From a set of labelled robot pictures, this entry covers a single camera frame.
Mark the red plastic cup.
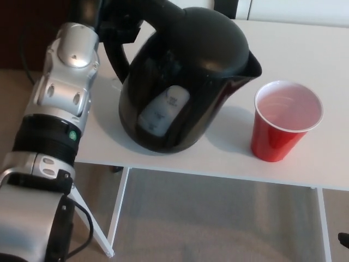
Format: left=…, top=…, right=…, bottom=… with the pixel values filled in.
left=250, top=80, right=324, bottom=163

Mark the black electric kettle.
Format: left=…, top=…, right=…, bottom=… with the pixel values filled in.
left=103, top=0, right=263, bottom=153

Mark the thick black cable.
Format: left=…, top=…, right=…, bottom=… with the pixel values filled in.
left=67, top=196, right=95, bottom=257

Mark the white metal frame table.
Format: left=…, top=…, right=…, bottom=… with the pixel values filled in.
left=68, top=19, right=349, bottom=262

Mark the thin black cable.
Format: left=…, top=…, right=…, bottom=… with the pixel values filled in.
left=19, top=26, right=38, bottom=82

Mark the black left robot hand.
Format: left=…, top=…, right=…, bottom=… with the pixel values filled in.
left=68, top=0, right=164, bottom=44

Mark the white cabinet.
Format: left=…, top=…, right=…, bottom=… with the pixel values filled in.
left=209, top=0, right=349, bottom=28

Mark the dark brown wooden door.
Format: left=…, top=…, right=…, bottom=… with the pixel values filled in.
left=0, top=0, right=71, bottom=72

